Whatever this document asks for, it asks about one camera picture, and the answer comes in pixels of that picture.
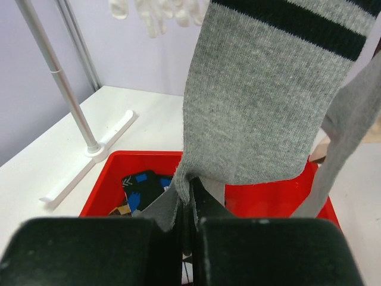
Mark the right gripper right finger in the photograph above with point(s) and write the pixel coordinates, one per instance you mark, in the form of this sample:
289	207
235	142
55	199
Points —
227	250

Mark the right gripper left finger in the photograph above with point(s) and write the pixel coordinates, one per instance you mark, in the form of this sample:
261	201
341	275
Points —
141	250

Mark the black blue sock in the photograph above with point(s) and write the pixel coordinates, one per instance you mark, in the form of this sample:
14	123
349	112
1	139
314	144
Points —
142	189

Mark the grey striped sock front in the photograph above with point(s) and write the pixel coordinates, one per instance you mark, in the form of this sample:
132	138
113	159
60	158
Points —
260	82

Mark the grey striped sock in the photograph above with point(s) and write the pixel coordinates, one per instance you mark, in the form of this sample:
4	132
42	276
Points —
260	82
351	114

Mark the brown argyle sock in bin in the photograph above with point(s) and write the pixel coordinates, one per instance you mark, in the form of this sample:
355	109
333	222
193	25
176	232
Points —
123	210

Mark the metal clothes rack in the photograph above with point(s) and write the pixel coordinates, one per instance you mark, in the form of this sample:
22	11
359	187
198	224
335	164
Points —
95	152

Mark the grey striped sock back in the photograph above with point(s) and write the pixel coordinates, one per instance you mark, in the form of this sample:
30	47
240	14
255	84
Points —
351	114

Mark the white glove with red trim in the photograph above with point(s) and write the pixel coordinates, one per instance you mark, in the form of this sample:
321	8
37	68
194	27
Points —
154	14

